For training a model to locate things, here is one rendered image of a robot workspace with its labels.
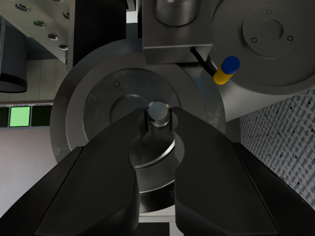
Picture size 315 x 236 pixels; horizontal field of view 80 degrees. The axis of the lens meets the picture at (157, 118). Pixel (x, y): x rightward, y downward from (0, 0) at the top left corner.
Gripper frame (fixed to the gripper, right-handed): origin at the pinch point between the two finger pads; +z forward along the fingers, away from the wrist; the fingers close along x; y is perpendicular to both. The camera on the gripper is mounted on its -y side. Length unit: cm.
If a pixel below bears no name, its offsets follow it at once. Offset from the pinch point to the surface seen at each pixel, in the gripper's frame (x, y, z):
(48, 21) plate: -21.5, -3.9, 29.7
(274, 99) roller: 9.8, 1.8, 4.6
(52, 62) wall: -144, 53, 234
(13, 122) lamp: -40, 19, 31
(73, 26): -8.0, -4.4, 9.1
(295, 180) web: 15.4, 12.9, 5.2
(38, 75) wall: -162, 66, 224
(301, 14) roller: 12.9, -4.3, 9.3
